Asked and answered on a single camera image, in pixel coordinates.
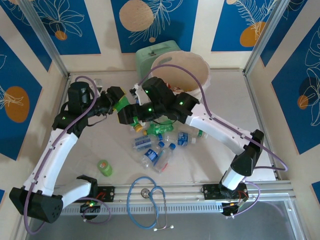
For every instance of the mint green carry case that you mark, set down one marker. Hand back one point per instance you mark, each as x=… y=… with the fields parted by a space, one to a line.
x=145 y=65

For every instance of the aluminium mounting rail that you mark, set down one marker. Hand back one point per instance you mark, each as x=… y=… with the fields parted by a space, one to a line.
x=180 y=193

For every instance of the blue-label clear bottle white cap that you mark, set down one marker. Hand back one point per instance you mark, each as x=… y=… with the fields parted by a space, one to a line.
x=183 y=138

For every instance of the white bin with plastic liner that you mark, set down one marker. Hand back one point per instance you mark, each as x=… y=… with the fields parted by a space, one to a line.
x=206 y=80

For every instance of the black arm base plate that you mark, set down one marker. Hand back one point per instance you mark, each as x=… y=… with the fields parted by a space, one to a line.
x=107 y=193
x=210 y=192

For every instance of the aluminium frame post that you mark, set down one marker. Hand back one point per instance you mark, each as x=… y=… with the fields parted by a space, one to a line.
x=266 y=32
x=43 y=32

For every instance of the blue-label clear bottle blue cap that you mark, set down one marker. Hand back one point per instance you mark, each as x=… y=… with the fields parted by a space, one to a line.
x=151 y=155
x=137 y=100
x=141 y=143

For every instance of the grey metal sheet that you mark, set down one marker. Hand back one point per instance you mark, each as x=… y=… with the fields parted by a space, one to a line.
x=200 y=227

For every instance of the blue stethoscope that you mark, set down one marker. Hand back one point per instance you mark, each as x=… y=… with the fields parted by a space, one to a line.
x=144 y=192

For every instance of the clear bottle green cap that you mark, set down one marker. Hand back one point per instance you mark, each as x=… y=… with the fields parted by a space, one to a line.
x=187 y=130

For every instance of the aluminium table edge rail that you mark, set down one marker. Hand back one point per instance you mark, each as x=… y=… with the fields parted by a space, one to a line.
x=256 y=105
x=62 y=95

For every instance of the slim clear bottle blue cap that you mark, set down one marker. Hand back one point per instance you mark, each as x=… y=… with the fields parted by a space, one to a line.
x=163 y=158

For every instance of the small green bottle orange label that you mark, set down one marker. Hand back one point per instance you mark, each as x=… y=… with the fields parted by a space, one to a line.
x=105 y=168

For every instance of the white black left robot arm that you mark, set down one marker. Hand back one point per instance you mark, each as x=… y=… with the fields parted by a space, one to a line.
x=55 y=155

